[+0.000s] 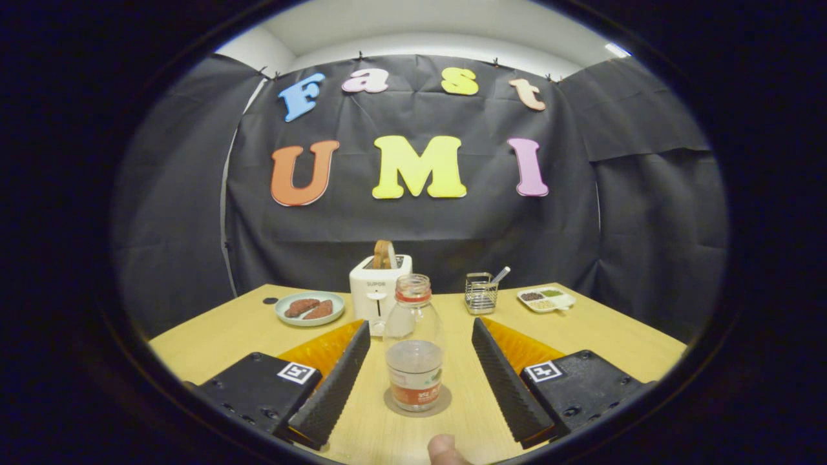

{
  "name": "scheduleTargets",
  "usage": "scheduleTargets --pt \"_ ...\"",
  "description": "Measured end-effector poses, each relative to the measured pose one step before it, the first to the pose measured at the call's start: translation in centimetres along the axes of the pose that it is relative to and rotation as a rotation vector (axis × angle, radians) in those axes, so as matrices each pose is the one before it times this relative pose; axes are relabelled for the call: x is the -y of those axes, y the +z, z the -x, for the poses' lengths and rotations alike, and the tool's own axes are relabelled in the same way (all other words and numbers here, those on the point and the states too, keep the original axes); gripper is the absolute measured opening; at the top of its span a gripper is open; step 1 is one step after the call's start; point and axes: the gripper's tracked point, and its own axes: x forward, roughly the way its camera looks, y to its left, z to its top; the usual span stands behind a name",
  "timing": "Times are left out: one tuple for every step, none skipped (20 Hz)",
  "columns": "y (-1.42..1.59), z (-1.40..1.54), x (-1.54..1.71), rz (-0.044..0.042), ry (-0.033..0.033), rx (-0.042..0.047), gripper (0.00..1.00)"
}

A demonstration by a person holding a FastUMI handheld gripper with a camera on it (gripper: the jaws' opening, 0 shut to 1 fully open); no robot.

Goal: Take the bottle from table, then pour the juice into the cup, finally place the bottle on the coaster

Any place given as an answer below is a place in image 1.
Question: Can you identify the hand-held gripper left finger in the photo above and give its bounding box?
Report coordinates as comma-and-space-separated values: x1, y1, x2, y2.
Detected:
187, 320, 373, 451

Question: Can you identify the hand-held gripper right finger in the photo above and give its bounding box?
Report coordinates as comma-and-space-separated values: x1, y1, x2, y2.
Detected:
470, 316, 656, 450

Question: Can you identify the round brown coaster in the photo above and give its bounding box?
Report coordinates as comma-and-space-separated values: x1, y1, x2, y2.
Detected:
384, 385, 452, 418

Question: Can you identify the clear plastic juice bottle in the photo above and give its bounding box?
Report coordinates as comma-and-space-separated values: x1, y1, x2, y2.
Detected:
384, 274, 446, 412

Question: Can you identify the pale green plate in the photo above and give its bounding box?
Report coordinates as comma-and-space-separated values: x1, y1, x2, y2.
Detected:
275, 291, 346, 327

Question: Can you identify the wooden table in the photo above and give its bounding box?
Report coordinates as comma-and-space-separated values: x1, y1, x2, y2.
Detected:
149, 283, 687, 465

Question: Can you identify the white divided spice dish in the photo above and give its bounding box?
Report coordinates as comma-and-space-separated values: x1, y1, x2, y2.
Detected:
517, 286, 576, 314

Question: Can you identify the white toaster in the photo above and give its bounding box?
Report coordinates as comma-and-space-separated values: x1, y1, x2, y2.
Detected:
349, 254, 413, 336

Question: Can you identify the black backdrop cloth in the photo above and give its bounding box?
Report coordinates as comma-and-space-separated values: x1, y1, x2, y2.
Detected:
111, 53, 729, 343

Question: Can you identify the metal wire basket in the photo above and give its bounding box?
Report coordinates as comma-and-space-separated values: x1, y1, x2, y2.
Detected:
465, 272, 499, 315

